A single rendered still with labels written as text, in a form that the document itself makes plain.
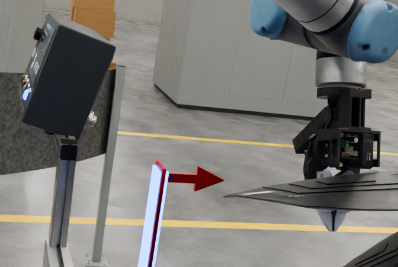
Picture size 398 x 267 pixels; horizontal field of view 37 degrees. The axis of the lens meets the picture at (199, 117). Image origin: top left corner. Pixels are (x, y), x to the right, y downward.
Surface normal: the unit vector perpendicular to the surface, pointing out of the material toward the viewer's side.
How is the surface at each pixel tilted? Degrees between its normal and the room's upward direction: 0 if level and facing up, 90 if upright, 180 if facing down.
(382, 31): 91
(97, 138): 90
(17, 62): 90
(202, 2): 90
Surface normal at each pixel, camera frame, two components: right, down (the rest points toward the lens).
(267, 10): -0.86, -0.07
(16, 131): 0.71, 0.26
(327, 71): -0.66, -0.08
